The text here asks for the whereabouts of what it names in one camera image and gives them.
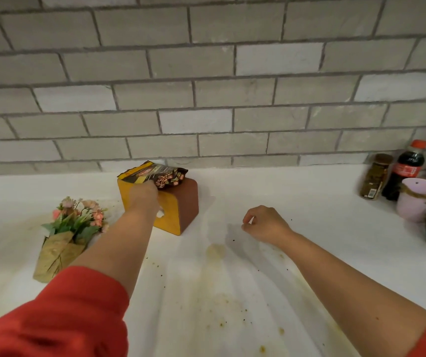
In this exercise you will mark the white countertop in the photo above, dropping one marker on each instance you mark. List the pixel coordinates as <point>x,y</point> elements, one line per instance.
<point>291,189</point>

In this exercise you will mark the person's right forearm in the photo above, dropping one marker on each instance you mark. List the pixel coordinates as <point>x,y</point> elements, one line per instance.
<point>354,297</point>

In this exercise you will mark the cola bottle with red cap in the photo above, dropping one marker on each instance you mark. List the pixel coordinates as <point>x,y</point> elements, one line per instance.
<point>406,169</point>

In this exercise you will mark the brown tissue box yellow lid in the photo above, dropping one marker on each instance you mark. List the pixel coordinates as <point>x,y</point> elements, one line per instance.
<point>187,204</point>

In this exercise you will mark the artificial flowers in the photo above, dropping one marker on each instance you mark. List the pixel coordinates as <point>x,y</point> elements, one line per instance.
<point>54,256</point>

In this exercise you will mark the person's left hand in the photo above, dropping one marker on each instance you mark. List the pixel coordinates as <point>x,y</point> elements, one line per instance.
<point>142,198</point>

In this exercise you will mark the person's right hand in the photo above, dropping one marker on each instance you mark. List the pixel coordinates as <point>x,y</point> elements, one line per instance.
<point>268,224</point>

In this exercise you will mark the brown spice jar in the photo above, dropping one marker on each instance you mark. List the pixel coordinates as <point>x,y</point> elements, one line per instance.
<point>376,178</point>

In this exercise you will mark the dark and yellow snack packet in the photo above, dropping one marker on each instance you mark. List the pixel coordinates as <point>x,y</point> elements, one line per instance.
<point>157,174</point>

